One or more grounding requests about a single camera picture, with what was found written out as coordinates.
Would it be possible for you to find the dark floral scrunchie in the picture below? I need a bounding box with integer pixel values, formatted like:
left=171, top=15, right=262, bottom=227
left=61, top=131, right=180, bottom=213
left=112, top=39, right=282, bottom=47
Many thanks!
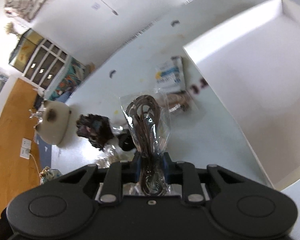
left=76, top=114, right=114, bottom=150

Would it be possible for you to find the bag of brown hair ties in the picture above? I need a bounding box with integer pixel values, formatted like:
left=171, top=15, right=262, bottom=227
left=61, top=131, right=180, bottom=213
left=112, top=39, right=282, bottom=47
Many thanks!
left=120, top=89, right=171, bottom=196

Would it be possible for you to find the black headband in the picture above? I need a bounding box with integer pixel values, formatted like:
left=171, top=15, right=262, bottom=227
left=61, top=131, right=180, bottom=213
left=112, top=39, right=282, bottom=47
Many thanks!
left=118, top=133, right=135, bottom=152

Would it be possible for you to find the bag with peach scrunchie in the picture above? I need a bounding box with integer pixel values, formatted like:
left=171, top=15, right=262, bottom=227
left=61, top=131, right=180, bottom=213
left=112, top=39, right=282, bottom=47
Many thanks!
left=156, top=89, right=207, bottom=121

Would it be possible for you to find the cream cat plush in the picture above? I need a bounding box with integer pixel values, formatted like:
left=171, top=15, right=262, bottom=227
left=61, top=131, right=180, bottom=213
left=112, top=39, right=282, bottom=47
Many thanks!
left=34, top=100, right=71, bottom=145

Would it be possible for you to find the white blue wipes packet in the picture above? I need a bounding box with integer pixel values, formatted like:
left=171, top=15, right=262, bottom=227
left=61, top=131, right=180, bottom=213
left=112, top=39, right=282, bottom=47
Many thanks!
left=155, top=56, right=186, bottom=93

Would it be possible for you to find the colourful patterned cloth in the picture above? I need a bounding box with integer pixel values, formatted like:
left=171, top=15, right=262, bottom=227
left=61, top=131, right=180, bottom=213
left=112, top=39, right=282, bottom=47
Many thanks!
left=47, top=57, right=85, bottom=101

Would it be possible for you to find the white drawer cabinet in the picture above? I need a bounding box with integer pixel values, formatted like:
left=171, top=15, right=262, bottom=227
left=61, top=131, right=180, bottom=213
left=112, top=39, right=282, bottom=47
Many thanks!
left=23, top=38, right=69, bottom=89

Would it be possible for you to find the white storage box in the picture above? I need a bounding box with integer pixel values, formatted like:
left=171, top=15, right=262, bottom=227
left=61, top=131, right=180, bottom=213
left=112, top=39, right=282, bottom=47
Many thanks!
left=184, top=0, right=300, bottom=190

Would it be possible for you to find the glass fish tank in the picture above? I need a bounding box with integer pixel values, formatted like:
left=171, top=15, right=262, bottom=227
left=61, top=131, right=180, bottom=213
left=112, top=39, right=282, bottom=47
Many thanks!
left=9, top=28, right=44, bottom=72

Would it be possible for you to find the white charging cable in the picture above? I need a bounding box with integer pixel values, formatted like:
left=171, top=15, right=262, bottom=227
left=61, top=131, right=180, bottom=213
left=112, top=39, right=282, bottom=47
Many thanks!
left=28, top=152, right=42, bottom=181

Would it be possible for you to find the white wall socket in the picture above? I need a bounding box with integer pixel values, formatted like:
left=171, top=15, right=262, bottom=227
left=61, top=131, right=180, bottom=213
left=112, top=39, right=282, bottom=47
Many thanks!
left=20, top=138, right=31, bottom=159

